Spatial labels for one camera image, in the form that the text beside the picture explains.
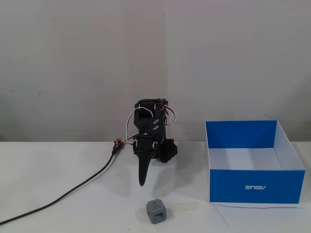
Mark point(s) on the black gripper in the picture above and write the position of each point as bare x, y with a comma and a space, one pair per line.
145, 146

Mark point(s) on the gray 3D-printed block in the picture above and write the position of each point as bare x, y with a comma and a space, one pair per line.
155, 210

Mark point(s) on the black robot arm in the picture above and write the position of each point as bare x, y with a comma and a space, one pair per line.
145, 120

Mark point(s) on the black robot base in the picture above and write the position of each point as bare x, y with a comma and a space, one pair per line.
170, 150

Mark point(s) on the blue ASUS cardboard box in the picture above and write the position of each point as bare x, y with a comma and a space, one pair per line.
255, 185

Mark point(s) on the small board with red LED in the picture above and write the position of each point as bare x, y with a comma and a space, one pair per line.
117, 143

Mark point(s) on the white translucent tape strip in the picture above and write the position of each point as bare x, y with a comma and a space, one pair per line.
185, 206

